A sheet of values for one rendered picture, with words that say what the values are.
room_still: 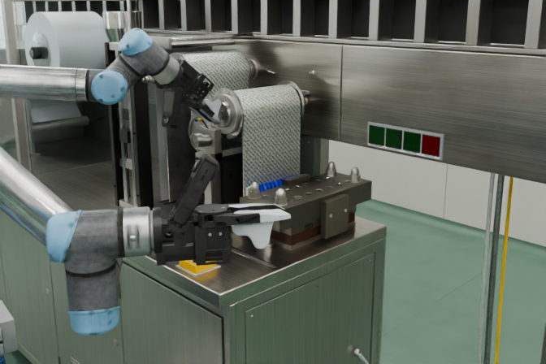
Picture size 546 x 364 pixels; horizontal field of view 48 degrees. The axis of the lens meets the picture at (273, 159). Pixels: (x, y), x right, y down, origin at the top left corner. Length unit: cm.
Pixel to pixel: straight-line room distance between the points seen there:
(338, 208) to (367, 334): 45
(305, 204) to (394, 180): 308
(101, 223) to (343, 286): 101
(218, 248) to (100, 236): 18
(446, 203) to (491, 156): 291
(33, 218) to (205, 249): 30
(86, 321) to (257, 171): 93
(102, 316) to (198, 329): 67
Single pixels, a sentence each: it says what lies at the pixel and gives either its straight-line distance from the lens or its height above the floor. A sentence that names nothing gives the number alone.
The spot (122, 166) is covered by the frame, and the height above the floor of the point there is 103.
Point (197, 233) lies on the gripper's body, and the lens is 93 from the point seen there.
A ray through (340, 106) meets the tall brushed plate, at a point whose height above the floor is 125.
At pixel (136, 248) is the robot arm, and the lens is 94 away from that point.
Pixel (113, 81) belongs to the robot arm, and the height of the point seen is 139.
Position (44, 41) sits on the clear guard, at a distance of 252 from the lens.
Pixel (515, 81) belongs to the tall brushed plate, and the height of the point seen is 138.
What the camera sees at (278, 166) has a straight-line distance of 185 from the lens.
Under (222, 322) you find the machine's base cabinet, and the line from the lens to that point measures 154.
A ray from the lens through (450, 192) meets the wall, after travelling 448.
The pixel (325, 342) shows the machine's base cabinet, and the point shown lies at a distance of 183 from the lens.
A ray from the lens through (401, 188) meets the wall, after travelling 470.
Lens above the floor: 156
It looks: 14 degrees down
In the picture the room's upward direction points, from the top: straight up
